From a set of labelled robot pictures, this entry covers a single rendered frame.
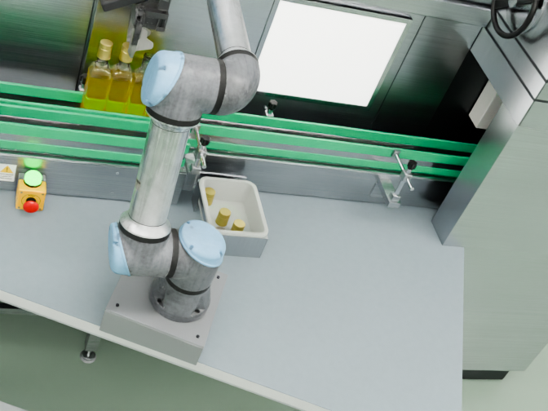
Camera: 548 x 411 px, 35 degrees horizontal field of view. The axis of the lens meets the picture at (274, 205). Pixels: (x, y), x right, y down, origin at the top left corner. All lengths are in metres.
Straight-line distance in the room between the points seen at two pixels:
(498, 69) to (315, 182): 0.64
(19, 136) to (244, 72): 0.75
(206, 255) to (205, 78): 0.42
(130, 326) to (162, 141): 0.51
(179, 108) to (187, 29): 0.73
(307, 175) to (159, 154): 0.90
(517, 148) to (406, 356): 0.69
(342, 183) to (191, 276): 0.85
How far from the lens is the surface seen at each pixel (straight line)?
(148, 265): 1.95
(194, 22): 2.45
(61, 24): 2.46
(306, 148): 2.60
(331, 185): 2.70
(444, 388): 2.39
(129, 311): 2.09
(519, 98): 2.56
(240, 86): 1.78
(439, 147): 2.86
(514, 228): 2.87
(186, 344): 2.09
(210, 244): 1.98
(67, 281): 2.23
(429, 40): 2.73
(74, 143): 2.34
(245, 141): 2.53
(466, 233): 2.80
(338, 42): 2.59
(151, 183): 1.86
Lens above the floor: 2.40
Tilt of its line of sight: 39 degrees down
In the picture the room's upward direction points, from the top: 23 degrees clockwise
